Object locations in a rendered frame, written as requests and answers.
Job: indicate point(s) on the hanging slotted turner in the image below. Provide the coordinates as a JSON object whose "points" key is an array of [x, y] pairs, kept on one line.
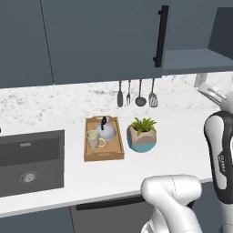
{"points": [[153, 100]]}

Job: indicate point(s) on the open grey wall cabinet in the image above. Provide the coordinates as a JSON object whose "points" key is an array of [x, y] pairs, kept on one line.
{"points": [[191, 60]]}

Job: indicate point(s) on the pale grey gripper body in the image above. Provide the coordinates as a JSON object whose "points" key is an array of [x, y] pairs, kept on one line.
{"points": [[212, 92]]}

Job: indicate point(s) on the white wall outlet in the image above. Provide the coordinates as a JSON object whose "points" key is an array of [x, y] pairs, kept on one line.
{"points": [[201, 80]]}

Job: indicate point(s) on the plain grey wall cabinet door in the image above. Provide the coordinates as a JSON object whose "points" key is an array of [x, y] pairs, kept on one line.
{"points": [[21, 42]]}

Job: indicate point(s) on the dark grey sink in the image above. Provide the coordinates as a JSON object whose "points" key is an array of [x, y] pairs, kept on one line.
{"points": [[30, 164]]}

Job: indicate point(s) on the grey base cabinet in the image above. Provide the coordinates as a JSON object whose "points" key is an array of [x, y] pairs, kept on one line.
{"points": [[33, 221], [209, 212]]}

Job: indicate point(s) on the green plant in pot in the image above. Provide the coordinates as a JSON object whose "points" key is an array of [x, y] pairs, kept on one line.
{"points": [[142, 138]]}

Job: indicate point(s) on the hanging dark ladle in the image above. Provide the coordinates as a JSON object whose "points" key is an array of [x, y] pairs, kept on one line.
{"points": [[140, 100]]}

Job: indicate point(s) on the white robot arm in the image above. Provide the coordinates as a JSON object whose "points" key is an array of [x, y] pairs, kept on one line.
{"points": [[170, 194]]}

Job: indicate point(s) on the cream mug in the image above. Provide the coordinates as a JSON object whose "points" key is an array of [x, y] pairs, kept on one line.
{"points": [[93, 140]]}

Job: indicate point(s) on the wooden tray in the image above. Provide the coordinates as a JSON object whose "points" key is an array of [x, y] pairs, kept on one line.
{"points": [[103, 155]]}

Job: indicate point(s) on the grey dishwasher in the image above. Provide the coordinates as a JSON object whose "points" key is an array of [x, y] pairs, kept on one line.
{"points": [[112, 220]]}

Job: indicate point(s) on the hanging metal fork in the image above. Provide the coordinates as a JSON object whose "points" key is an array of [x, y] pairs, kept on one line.
{"points": [[128, 95]]}

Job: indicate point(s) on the dark hanging spatula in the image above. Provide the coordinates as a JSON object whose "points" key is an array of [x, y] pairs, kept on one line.
{"points": [[120, 98]]}

